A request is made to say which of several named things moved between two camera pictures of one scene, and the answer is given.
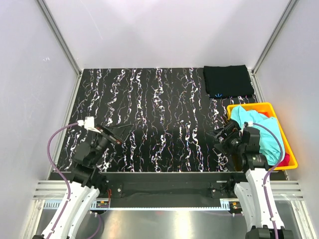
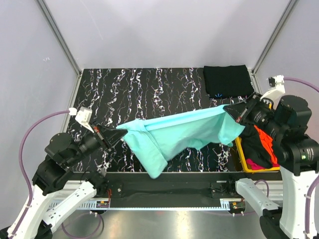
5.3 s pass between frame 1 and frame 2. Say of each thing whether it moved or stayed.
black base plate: stayed
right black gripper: moved
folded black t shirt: stayed
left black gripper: stayed
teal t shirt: moved
